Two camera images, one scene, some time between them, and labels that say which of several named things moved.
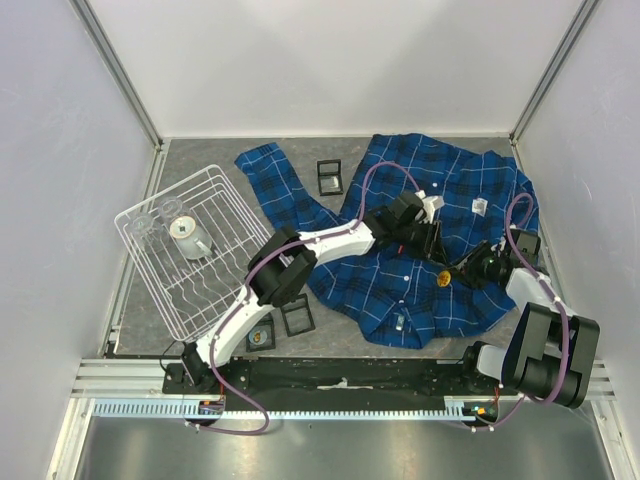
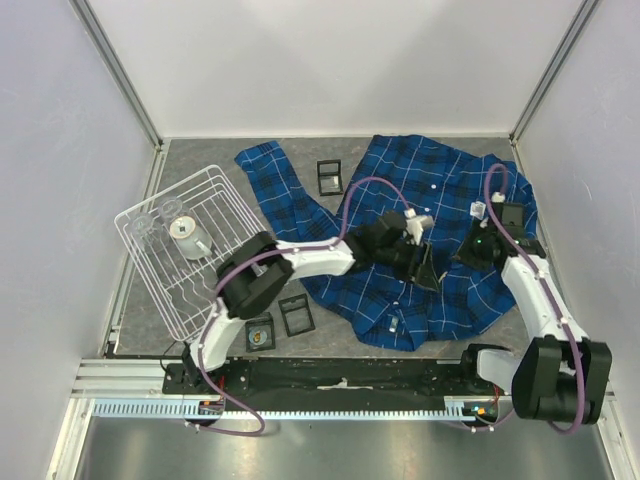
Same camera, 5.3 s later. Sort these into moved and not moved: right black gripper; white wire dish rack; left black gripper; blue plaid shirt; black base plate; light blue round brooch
Moved: right black gripper; left black gripper
Not moved: blue plaid shirt; white wire dish rack; black base plate; light blue round brooch
